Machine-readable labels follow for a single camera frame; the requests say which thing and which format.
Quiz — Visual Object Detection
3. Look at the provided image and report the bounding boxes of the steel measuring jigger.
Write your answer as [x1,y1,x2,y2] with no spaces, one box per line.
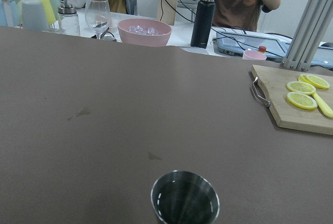
[150,170,220,223]

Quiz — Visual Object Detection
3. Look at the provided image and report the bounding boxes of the pink plastic cup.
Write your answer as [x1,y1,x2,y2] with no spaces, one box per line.
[242,50,267,60]

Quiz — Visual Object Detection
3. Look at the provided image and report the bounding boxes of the yellow cup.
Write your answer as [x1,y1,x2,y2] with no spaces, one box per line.
[35,0,56,25]

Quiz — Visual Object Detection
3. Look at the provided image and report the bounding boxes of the grey cup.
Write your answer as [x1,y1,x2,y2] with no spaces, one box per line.
[22,0,49,31]

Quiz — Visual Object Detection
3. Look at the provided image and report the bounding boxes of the pink bowl with ice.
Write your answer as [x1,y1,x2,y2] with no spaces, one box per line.
[118,18,172,47]

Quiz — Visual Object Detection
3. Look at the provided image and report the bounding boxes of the blue teach pendant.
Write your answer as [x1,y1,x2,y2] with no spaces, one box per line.
[215,31,288,61]

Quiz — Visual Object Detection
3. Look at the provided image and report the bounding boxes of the black thermos bottle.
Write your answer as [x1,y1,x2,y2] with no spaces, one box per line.
[190,0,215,48]

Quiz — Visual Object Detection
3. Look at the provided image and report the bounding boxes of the bamboo cutting board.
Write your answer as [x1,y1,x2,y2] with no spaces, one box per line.
[251,64,332,135]

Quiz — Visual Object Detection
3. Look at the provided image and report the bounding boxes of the wine glass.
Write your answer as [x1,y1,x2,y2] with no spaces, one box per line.
[85,0,110,39]

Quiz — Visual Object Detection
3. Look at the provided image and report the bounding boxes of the glass oil dispenser bottle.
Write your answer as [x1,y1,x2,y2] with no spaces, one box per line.
[58,0,80,36]

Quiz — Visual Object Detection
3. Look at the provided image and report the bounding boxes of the lemon slice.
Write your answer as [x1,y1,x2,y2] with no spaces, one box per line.
[298,74,330,89]
[287,92,317,110]
[286,81,316,95]

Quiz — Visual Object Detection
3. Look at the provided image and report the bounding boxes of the yellow plastic knife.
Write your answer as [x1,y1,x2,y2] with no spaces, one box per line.
[312,92,333,118]

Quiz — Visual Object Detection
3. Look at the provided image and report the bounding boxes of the aluminium frame post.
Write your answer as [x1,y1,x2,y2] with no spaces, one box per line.
[281,0,332,71]

